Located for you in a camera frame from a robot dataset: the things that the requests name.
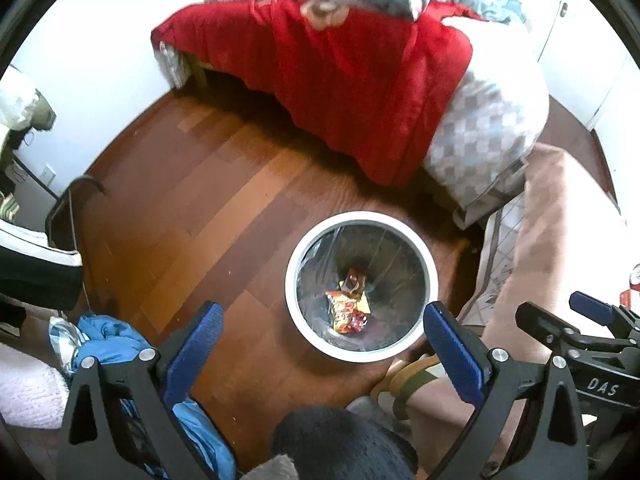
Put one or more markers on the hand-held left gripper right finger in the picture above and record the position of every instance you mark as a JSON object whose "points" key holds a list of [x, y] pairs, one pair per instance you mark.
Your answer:
{"points": [[452, 355]]}

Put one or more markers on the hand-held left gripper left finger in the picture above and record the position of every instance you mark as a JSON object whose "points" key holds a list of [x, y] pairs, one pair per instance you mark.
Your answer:
{"points": [[192, 350]]}

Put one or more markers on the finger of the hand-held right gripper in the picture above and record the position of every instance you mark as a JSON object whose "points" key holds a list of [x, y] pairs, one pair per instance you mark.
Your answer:
{"points": [[537, 317], [590, 307]]}

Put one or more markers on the white round trash bin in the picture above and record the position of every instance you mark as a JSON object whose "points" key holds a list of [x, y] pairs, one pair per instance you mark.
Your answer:
{"points": [[315, 305]]}

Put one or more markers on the red can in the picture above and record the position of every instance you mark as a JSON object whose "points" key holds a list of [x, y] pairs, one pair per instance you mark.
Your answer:
{"points": [[634, 285]]}

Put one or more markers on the striped green tan slipper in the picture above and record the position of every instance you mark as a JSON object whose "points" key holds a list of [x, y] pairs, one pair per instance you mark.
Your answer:
{"points": [[402, 385]]}

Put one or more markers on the blue cloth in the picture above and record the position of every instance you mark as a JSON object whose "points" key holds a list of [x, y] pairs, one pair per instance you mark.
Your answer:
{"points": [[112, 332]]}

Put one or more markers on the orange crumpled snack wrapper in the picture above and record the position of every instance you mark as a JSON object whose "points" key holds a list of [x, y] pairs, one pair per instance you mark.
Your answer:
{"points": [[348, 314]]}

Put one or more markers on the brown crumpled wrapper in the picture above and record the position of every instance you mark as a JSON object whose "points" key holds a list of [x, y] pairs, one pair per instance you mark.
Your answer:
{"points": [[355, 280]]}

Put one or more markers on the plaid cloth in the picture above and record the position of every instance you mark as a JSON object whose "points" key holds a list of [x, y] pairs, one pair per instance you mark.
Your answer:
{"points": [[62, 337]]}

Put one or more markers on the black fuzzy slipper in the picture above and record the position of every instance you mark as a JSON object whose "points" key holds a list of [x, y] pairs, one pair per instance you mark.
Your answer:
{"points": [[345, 442]]}

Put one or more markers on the pink fuzzy rug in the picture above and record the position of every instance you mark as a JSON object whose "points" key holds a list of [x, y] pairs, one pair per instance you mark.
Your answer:
{"points": [[27, 390]]}

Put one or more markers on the black and white bag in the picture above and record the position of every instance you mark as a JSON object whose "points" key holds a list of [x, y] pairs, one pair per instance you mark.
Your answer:
{"points": [[35, 275]]}

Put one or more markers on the grey checkered quilt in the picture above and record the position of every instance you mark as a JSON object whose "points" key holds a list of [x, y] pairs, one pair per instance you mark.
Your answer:
{"points": [[490, 115]]}

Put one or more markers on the white door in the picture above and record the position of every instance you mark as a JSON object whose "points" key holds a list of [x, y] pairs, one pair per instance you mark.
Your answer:
{"points": [[585, 45]]}

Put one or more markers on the white plastic bag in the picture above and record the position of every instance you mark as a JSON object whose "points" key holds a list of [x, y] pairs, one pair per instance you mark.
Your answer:
{"points": [[20, 100]]}

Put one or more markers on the red blanket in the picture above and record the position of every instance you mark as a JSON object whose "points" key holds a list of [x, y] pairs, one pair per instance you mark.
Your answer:
{"points": [[325, 75]]}

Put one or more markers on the wall outlet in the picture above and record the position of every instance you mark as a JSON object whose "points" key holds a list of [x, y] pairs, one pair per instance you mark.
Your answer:
{"points": [[48, 173]]}

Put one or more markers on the wooden bed frame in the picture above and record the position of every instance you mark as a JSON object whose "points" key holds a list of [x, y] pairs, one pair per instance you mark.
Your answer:
{"points": [[198, 74]]}

